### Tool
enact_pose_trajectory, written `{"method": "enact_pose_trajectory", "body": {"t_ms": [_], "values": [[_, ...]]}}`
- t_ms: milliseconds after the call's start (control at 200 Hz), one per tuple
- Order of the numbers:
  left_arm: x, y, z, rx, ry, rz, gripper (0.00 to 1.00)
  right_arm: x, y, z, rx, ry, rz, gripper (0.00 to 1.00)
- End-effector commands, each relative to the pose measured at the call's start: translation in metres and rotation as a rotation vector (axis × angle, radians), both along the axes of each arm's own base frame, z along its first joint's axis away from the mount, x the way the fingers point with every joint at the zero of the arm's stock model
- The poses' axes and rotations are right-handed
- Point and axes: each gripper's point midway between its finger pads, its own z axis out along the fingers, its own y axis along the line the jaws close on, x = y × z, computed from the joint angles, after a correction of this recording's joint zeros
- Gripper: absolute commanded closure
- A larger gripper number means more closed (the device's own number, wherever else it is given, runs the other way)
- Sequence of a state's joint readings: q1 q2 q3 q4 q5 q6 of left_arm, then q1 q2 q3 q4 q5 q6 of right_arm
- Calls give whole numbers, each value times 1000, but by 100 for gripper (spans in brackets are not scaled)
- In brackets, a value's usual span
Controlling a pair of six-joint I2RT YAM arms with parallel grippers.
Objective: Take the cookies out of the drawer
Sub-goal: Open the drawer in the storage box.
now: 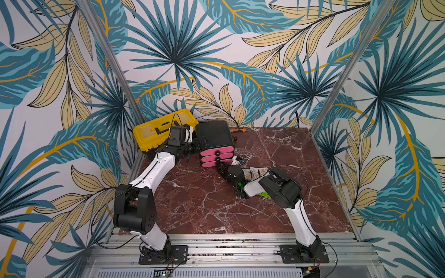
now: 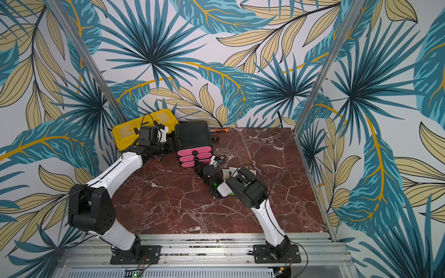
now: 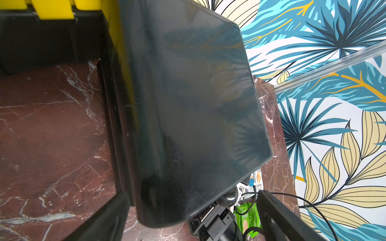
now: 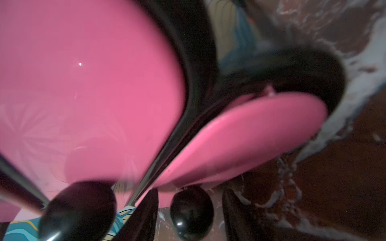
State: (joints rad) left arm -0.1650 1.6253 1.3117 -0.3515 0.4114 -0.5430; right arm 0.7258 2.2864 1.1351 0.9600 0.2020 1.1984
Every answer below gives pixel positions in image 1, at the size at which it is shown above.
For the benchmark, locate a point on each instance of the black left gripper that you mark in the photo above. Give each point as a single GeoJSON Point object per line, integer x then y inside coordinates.
{"type": "Point", "coordinates": [197, 149]}

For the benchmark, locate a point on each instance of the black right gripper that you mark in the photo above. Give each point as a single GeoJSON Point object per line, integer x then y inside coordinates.
{"type": "Point", "coordinates": [226, 167]}

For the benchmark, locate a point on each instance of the white cookie packet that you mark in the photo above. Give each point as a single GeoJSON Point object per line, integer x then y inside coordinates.
{"type": "Point", "coordinates": [263, 171]}
{"type": "Point", "coordinates": [247, 174]}
{"type": "Point", "coordinates": [255, 172]}

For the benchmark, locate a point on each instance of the pink top drawer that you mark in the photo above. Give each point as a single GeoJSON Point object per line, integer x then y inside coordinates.
{"type": "Point", "coordinates": [217, 151]}

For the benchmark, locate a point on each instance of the black drawer cabinet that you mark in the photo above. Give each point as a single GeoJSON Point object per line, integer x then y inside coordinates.
{"type": "Point", "coordinates": [214, 134]}

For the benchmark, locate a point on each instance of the green cookie packet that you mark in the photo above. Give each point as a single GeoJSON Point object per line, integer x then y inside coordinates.
{"type": "Point", "coordinates": [264, 194]}

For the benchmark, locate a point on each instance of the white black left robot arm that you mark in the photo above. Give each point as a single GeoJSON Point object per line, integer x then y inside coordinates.
{"type": "Point", "coordinates": [134, 203]}

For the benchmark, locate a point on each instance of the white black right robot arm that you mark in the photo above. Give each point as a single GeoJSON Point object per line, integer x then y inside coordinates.
{"type": "Point", "coordinates": [283, 190]}

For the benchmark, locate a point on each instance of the yellow black toolbox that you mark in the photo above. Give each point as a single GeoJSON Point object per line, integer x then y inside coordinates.
{"type": "Point", "coordinates": [152, 134]}

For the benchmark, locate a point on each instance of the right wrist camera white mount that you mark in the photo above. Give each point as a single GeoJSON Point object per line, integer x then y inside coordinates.
{"type": "Point", "coordinates": [239, 161]}

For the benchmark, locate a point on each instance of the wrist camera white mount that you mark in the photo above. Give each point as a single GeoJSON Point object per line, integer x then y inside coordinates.
{"type": "Point", "coordinates": [239, 161]}
{"type": "Point", "coordinates": [180, 135]}

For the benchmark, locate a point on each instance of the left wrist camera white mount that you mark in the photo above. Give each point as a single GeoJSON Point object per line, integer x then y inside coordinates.
{"type": "Point", "coordinates": [180, 135]}

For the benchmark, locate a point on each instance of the orange handled adjustable wrench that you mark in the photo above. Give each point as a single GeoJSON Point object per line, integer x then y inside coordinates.
{"type": "Point", "coordinates": [239, 130]}

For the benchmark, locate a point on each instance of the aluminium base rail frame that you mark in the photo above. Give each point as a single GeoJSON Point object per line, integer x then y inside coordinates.
{"type": "Point", "coordinates": [236, 256]}

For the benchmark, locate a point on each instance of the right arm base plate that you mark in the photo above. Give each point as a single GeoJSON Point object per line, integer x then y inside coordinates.
{"type": "Point", "coordinates": [299, 254]}

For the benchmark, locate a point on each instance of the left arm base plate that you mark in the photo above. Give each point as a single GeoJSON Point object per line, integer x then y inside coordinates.
{"type": "Point", "coordinates": [175, 255]}

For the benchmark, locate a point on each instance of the aluminium left corner post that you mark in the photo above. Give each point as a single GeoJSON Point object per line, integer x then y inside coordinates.
{"type": "Point", "coordinates": [110, 56]}

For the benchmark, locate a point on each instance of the aluminium corner post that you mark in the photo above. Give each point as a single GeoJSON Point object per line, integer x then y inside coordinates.
{"type": "Point", "coordinates": [362, 45]}
{"type": "Point", "coordinates": [110, 56]}

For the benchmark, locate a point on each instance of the aluminium right corner post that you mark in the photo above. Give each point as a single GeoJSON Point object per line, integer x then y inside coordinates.
{"type": "Point", "coordinates": [362, 45]}

